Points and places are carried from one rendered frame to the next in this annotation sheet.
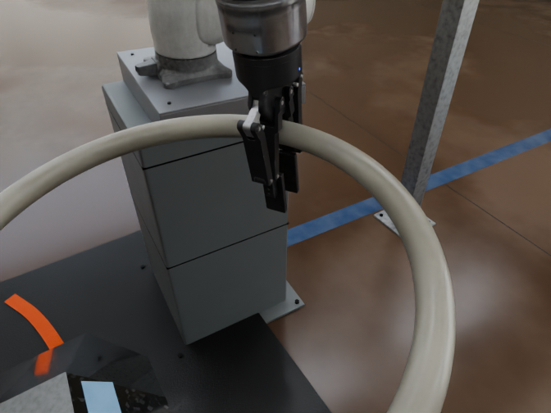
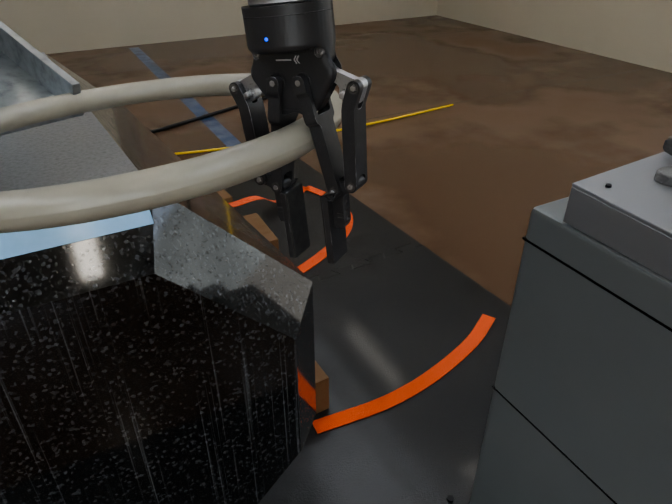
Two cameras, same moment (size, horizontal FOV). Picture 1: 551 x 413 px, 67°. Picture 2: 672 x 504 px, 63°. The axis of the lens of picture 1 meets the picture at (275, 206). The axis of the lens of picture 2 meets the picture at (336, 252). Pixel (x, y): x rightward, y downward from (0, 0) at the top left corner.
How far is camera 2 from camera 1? 0.71 m
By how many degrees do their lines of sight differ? 71
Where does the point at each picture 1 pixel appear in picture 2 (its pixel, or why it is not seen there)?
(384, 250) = not seen: outside the picture
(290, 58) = (249, 15)
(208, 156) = (602, 296)
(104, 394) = (138, 216)
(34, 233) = not seen: hidden behind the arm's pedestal
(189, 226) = (536, 366)
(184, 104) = (618, 198)
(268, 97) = (260, 64)
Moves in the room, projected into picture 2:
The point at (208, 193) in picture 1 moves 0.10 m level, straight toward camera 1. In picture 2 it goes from (577, 350) to (518, 358)
